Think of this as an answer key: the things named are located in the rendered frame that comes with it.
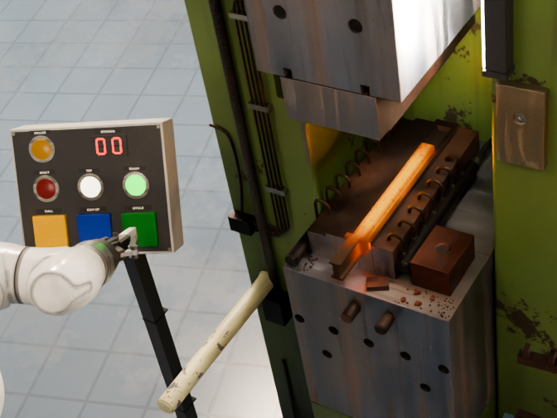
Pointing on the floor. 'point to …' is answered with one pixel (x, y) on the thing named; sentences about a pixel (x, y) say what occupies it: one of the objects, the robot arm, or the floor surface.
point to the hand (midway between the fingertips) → (128, 237)
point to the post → (140, 268)
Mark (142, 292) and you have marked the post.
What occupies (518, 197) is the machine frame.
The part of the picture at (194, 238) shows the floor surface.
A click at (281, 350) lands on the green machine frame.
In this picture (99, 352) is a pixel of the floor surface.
